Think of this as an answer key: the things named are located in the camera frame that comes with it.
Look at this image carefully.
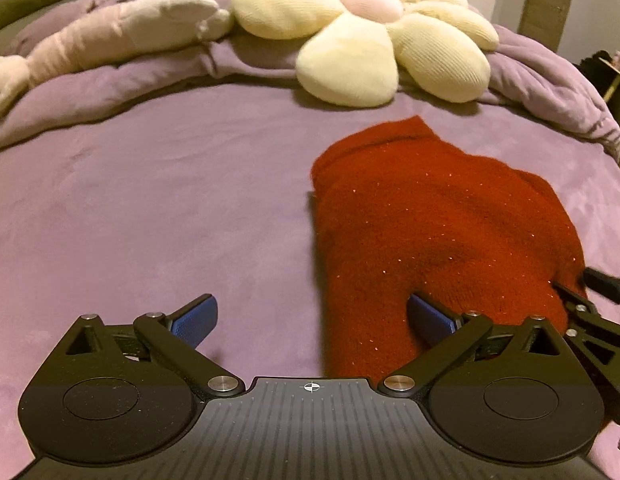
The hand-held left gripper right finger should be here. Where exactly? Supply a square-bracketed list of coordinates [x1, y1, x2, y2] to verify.
[379, 292, 565, 398]

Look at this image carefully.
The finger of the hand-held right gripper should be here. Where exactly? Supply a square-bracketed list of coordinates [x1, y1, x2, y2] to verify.
[582, 267, 620, 306]
[554, 282, 620, 368]

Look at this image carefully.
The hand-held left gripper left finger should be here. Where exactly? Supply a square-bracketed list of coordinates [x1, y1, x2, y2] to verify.
[64, 293, 247, 398]

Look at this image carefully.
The red knitted sweater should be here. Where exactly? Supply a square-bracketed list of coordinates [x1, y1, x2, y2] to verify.
[309, 115, 590, 382]

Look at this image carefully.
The purple bed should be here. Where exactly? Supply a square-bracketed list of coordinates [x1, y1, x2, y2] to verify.
[0, 77, 620, 480]

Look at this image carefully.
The yellow side table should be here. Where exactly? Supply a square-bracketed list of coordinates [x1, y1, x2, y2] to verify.
[597, 54, 620, 107]

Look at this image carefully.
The dark cloth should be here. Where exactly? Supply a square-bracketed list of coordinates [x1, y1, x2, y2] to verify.
[578, 50, 615, 97]

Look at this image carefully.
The purple duvet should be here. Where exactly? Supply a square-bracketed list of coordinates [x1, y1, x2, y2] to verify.
[0, 0, 620, 162]

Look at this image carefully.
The cream flower-shaped pillow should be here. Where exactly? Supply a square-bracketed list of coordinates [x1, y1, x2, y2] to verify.
[231, 0, 500, 109]

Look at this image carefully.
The long pale pink plush toy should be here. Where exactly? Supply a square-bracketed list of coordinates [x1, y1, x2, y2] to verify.
[0, 0, 235, 123]

